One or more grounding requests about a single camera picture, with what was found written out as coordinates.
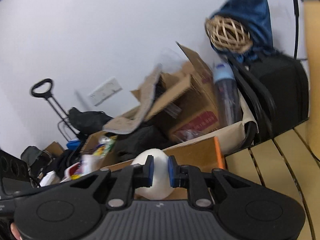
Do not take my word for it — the white wall socket strip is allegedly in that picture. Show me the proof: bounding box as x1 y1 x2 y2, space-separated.
88 77 122 106

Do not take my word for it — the large open cardboard box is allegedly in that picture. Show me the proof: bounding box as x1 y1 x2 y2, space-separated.
144 44 222 142

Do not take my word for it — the grey backpack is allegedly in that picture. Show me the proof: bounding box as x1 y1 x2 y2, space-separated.
20 146 43 166

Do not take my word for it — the blue lid water bottle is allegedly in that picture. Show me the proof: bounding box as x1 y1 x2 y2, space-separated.
213 62 242 127

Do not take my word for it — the orange red cardboard box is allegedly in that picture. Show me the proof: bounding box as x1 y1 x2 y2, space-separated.
106 137 225 200

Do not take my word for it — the black trolley handle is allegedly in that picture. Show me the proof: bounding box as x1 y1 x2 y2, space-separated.
30 78 81 141

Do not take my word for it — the beige towel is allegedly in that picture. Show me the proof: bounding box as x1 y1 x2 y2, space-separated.
103 64 162 135

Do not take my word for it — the wicker rattan ball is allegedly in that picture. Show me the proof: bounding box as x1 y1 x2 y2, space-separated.
204 15 253 54

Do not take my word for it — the dark blue cloth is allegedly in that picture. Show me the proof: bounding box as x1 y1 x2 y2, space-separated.
209 0 276 63

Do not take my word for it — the cardboard box with clutter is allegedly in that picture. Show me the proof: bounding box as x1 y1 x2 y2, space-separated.
80 131 118 169

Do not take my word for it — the black bag on trolley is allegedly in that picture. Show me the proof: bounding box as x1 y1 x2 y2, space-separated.
68 107 113 135

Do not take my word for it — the white soft ball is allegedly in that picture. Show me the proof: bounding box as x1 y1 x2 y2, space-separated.
131 148 174 200

